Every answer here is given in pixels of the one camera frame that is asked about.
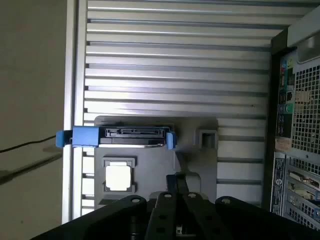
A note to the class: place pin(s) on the black open PC case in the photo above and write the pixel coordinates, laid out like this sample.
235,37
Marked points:
307,120

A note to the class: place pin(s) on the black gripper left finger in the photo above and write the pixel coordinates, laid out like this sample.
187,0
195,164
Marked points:
160,215

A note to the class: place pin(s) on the grey plastic parts rack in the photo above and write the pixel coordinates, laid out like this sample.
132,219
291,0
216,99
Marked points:
155,160

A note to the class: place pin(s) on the hard disk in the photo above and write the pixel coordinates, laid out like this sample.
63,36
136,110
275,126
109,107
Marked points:
85,136

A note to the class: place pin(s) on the silver CPU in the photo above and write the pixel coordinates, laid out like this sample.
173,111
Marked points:
117,176

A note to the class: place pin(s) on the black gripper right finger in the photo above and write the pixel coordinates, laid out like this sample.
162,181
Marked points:
200,215

